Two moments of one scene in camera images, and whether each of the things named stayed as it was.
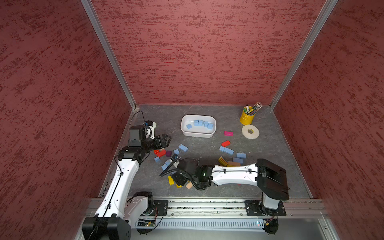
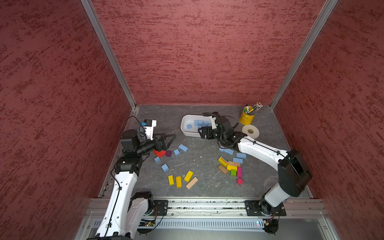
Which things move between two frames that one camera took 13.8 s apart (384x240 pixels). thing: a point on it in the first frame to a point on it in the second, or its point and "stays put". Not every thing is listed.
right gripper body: x=180 y=178 to x=211 y=134
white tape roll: x=252 y=136 stays put
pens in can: x=252 y=111 stays put
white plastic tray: x=198 y=126 stays put
